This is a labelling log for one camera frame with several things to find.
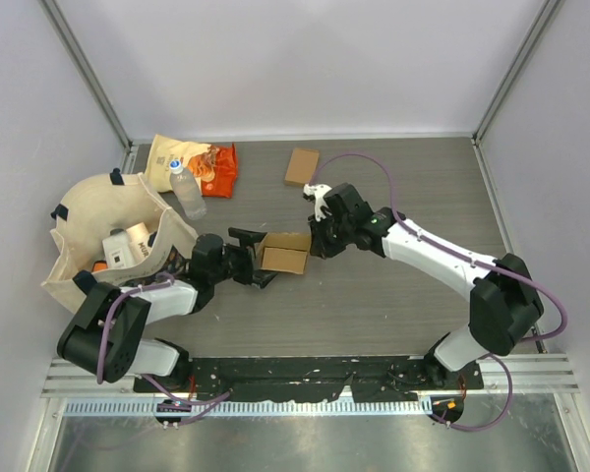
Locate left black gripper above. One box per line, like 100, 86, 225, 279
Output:
209, 228, 281, 287

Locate large cardboard box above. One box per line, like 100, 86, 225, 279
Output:
259, 232, 312, 275

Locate small cardboard box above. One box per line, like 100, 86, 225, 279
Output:
284, 147, 320, 187

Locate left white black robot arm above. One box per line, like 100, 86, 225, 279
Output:
57, 228, 277, 392

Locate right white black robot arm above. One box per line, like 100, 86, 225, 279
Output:
303, 183, 544, 388

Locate white box in bag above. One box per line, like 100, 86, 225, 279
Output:
102, 232, 136, 269

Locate beige orange snack bag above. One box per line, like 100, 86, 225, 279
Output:
145, 135, 238, 199

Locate clear plastic water bottle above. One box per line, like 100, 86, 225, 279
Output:
169, 159, 207, 220

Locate beige canvas tote bag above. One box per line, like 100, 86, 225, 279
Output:
41, 169, 198, 314

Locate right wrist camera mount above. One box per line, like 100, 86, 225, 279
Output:
303, 184, 332, 222

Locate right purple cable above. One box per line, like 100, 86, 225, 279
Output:
312, 152, 570, 433

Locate purple cable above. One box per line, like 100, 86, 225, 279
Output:
312, 152, 570, 433
95, 272, 232, 425

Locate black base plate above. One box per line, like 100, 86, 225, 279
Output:
134, 356, 484, 403

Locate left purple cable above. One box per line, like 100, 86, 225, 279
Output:
95, 272, 232, 425

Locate white slotted cable duct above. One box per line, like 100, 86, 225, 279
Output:
63, 397, 432, 417

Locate left aluminium frame post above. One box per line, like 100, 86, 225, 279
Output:
38, 0, 133, 151

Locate aluminium frame post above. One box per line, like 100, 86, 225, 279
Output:
472, 0, 563, 147
38, 0, 133, 151

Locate right aluminium frame post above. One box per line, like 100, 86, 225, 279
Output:
472, 0, 563, 147

